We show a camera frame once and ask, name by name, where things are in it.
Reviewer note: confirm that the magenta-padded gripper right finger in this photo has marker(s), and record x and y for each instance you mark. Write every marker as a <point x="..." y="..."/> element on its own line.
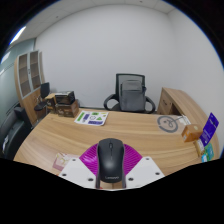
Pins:
<point x="136" y="163"/>

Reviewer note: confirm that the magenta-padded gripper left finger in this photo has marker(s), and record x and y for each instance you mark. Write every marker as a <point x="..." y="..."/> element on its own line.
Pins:
<point x="85" y="163"/>

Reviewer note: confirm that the black computer mouse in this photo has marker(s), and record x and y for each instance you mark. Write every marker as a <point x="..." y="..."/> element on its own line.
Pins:
<point x="110" y="158"/>

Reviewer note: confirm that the white leaflet with coloured print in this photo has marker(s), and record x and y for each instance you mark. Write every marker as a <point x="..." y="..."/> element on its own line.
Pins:
<point x="91" y="118"/>

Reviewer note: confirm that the dark brown cardboard box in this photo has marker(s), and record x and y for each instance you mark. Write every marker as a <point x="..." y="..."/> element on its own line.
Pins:
<point x="68" y="109"/>

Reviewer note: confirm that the orange-brown cardboard box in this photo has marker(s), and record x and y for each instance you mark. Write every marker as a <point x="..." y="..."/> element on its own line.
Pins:
<point x="191" y="133"/>

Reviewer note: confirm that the small tan box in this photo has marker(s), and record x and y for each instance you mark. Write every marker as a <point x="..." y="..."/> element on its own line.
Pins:
<point x="199" y="148"/>

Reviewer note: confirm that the small blue box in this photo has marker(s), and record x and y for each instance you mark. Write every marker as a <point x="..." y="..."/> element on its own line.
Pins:
<point x="204" y="158"/>

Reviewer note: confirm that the black mesh office chair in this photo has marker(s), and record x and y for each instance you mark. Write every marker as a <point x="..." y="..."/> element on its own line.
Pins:
<point x="111" y="100"/>

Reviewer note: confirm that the grey backpack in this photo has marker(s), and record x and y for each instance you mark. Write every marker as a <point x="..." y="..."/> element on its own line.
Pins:
<point x="132" y="95"/>

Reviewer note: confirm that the black box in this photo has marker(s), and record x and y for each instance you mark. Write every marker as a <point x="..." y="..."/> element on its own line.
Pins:
<point x="65" y="97"/>

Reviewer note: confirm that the green flat pack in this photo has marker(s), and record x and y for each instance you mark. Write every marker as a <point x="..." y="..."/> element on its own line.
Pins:
<point x="210" y="151"/>

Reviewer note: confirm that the wooden side desk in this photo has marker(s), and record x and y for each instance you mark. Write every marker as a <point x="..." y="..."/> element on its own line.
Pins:
<point x="180" y="100"/>

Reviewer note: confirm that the black leather sofa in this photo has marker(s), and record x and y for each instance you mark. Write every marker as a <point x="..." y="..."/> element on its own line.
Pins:
<point x="13" y="133"/>

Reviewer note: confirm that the purple retail package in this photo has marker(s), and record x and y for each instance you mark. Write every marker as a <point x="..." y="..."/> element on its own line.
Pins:
<point x="210" y="128"/>

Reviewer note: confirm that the wooden shelf unit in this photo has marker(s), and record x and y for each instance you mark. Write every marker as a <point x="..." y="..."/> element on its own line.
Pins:
<point x="28" y="80"/>

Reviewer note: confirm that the ceiling light strip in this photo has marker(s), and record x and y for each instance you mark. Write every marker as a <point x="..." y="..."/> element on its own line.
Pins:
<point x="17" y="35"/>

